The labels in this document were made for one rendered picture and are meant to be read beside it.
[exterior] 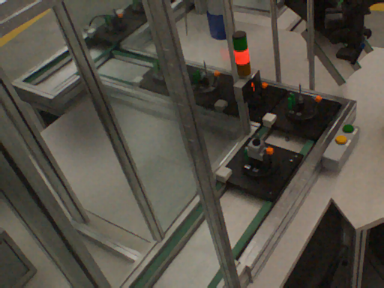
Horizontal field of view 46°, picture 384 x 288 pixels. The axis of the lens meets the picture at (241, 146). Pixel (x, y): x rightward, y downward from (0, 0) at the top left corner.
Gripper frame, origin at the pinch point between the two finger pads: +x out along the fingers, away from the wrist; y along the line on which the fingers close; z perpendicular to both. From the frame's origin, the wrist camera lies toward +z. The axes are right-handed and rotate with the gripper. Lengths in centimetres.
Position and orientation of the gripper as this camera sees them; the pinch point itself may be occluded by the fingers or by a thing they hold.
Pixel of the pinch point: (353, 56)
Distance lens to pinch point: 169.5
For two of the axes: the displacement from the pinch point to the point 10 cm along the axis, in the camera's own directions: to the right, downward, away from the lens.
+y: -5.2, 6.3, -5.8
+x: 1.3, 7.2, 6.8
